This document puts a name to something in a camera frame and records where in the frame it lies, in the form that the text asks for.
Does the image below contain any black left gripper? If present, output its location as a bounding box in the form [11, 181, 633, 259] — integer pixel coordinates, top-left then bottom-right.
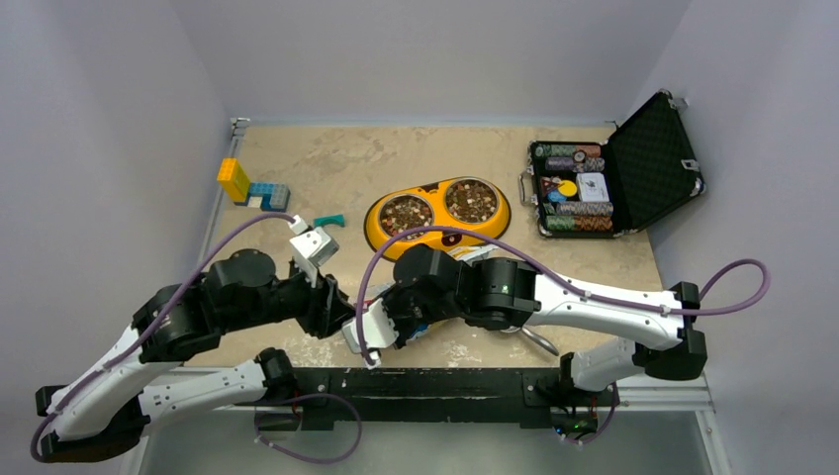
[223, 256, 359, 337]

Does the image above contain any metal food scoop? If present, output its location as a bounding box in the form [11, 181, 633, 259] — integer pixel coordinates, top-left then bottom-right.
[502, 327, 560, 357]

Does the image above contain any white yellow pet food bag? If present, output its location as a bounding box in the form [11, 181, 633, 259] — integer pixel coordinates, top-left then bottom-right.
[361, 244, 503, 351]

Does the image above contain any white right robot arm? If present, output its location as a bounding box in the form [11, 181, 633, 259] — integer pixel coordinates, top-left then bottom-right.
[380, 244, 707, 403]

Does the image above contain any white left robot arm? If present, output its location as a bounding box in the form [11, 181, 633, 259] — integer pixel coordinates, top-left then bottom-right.
[30, 249, 355, 463]

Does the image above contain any yellow double pet bowl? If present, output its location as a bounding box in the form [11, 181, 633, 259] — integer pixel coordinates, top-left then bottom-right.
[364, 176, 512, 250]

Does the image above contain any teal arch block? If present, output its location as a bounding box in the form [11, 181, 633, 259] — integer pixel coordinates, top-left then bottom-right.
[313, 214, 346, 228]

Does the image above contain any blue toy brick base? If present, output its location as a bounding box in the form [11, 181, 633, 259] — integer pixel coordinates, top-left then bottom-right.
[245, 182, 291, 212]

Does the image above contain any yellow toy brick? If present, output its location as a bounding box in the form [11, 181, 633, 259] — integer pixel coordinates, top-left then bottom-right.
[217, 157, 250, 205]

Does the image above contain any yellow dealer chip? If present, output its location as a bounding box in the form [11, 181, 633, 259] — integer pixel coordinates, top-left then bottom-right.
[557, 180, 578, 199]

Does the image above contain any black poker chip case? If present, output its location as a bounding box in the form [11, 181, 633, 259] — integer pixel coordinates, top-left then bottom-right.
[518, 89, 706, 238]

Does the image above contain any white card box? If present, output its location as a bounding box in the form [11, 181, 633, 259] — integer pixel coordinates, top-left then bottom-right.
[576, 172, 610, 203]

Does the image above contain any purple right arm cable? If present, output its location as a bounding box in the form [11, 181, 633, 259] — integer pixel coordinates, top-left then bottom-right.
[353, 226, 772, 368]

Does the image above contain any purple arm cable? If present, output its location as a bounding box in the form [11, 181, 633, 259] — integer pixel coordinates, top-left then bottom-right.
[29, 211, 300, 465]
[353, 226, 772, 368]

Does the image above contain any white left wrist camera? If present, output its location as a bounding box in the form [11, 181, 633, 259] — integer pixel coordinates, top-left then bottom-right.
[289, 215, 339, 288]

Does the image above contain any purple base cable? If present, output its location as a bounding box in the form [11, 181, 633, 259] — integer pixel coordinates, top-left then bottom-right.
[253, 392, 363, 465]

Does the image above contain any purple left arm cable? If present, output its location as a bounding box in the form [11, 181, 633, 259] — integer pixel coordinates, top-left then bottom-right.
[29, 211, 300, 465]

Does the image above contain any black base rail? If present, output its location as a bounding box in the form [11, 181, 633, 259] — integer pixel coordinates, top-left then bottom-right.
[138, 366, 714, 432]

